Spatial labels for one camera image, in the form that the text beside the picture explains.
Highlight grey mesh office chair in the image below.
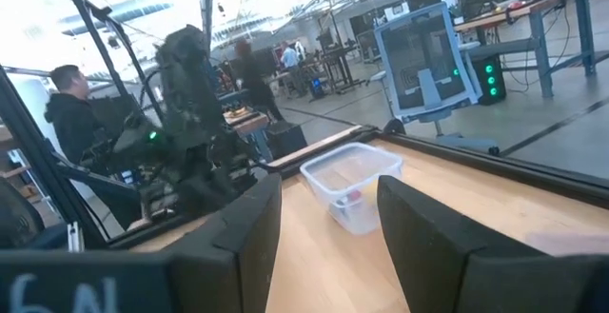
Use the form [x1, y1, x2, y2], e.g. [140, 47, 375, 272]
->
[373, 1, 501, 157]

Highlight blue-legged wooden workbench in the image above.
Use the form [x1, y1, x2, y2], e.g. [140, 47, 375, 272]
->
[451, 0, 609, 99]

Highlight person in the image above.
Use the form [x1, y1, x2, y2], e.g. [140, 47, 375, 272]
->
[44, 64, 113, 167]
[279, 40, 308, 99]
[231, 38, 286, 123]

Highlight orange-top blue table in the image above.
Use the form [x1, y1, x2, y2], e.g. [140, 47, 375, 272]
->
[223, 107, 275, 162]

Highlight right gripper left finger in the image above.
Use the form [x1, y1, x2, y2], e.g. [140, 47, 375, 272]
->
[166, 173, 284, 313]

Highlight black floor box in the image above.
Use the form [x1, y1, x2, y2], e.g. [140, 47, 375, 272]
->
[265, 120, 309, 161]

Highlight clear plastic tupperware container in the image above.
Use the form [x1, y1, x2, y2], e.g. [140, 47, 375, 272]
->
[299, 141, 404, 236]

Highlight black standing desk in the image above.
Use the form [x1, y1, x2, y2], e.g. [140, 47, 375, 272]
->
[321, 45, 367, 96]

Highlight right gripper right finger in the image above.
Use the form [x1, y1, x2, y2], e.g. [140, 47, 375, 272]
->
[377, 175, 547, 313]

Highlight black computer tower green lights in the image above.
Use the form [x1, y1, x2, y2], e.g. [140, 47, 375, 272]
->
[468, 53, 507, 107]

